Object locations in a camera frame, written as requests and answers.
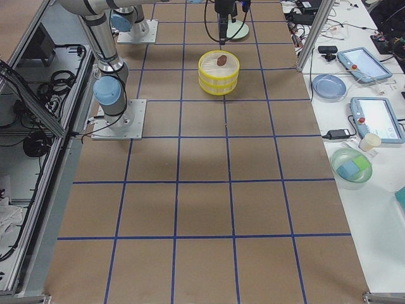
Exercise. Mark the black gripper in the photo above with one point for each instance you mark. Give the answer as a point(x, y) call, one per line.
point(224, 7)

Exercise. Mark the brown steamed bun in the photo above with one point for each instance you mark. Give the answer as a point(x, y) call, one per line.
point(221, 60)

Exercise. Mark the yellow rimmed steamer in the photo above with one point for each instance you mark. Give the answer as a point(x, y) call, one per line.
point(208, 68)

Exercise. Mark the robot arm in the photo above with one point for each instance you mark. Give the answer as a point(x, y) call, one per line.
point(131, 27)
point(97, 19)

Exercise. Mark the light green plate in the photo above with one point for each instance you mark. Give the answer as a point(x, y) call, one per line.
point(237, 30)

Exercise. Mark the black webcam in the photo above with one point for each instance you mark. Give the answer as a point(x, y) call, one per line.
point(328, 52)

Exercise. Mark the blue plate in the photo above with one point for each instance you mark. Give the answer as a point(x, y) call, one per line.
point(329, 87)

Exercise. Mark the upper teach pendant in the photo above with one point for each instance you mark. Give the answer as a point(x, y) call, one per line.
point(363, 65)

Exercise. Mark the teach pendant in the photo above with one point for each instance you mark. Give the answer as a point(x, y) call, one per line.
point(363, 65)
point(376, 115)

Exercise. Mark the black power brick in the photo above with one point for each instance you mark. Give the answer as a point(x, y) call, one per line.
point(338, 134)

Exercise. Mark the lower teach pendant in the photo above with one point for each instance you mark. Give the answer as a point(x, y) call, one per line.
point(376, 115)

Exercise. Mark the paper cup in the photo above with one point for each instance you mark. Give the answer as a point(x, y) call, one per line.
point(369, 142)

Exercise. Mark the green plate with blocks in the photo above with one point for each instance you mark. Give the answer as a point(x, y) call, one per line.
point(351, 165)

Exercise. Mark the white crumpled cloth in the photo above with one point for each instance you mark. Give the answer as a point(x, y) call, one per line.
point(11, 217)

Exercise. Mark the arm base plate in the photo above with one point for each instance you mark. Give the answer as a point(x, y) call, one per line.
point(143, 32)
point(130, 126)

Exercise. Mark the aluminium frame post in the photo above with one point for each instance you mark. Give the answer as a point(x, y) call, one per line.
point(318, 23)

